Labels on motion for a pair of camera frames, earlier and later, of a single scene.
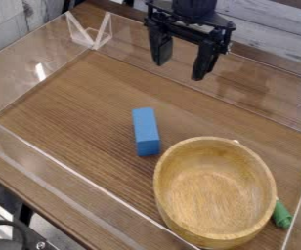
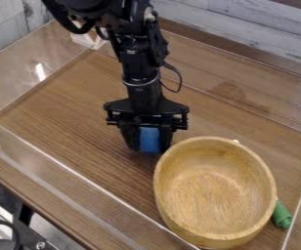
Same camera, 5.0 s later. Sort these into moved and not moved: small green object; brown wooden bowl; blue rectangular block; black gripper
Moved: black gripper
Not moved: brown wooden bowl; blue rectangular block; small green object
